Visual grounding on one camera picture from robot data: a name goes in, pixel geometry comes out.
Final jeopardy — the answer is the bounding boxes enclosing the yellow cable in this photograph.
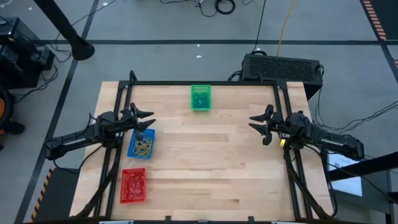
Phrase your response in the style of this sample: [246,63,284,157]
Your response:
[275,0,298,57]

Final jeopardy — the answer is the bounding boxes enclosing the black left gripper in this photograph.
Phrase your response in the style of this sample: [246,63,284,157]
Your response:
[119,101,157,141]

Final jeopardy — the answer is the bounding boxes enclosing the black caster foot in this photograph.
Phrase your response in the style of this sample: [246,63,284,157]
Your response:
[0,120,26,136]

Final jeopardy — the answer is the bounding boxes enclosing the computer monitor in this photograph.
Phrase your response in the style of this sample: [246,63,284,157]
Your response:
[320,146,364,198]

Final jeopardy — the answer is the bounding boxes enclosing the coiled black cable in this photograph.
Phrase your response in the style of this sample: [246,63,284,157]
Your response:
[214,0,236,16]

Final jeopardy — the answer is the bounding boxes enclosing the black mesh computer case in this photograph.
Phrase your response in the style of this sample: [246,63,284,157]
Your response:
[241,53,324,101]

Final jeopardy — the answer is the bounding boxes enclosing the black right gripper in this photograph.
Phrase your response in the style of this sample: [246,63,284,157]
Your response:
[248,104,292,146]

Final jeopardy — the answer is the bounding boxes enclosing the blue plastic basket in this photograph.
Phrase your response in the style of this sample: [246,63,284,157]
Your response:
[127,128,156,160]

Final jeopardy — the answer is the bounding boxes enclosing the green plastic basket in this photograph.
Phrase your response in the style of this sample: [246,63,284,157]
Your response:
[190,84,213,112]

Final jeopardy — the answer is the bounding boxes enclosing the orange black wheeled device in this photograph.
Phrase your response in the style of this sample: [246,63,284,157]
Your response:
[0,86,15,125]

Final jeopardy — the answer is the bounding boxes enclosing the black equipment rack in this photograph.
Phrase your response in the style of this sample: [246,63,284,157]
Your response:
[0,16,55,90]

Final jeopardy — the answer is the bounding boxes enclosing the black bar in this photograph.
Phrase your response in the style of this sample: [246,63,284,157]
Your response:
[328,151,398,182]

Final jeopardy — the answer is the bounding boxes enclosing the black pole stand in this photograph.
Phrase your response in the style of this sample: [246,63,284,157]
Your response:
[32,0,96,62]

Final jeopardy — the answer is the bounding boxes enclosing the black cable bundle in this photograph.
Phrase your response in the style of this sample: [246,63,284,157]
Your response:
[228,70,244,82]
[313,90,398,162]
[12,30,74,105]

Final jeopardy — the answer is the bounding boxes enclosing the red plastic basket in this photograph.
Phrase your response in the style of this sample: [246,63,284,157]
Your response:
[120,168,147,205]

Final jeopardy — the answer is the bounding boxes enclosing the black mat hazard stripes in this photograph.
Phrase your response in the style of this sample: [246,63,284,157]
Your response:
[30,167,81,223]
[360,0,398,41]

